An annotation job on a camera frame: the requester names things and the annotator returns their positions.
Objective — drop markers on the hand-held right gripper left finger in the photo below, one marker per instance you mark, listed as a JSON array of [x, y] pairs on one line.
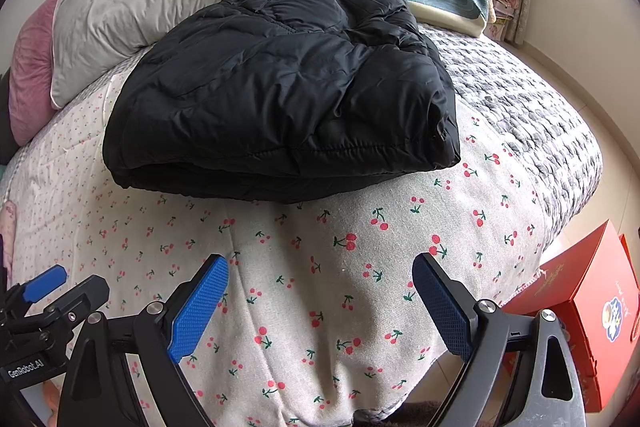
[[197, 307]]

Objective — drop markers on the black puffer jacket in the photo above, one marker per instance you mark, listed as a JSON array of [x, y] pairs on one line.
[[280, 92]]

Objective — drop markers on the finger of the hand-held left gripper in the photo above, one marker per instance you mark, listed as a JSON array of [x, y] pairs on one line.
[[82, 299], [45, 283]]

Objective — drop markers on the red cardboard box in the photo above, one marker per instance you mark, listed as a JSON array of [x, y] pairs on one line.
[[595, 302]]

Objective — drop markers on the pink pillow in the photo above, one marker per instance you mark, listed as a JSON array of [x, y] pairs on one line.
[[32, 72]]

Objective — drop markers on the grey pillow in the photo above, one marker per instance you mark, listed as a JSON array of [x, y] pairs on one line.
[[130, 2]]

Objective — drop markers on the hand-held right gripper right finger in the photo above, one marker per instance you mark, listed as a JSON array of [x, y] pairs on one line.
[[442, 307]]

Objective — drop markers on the cherry and check bed sheet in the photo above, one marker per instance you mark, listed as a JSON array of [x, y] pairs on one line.
[[325, 267]]

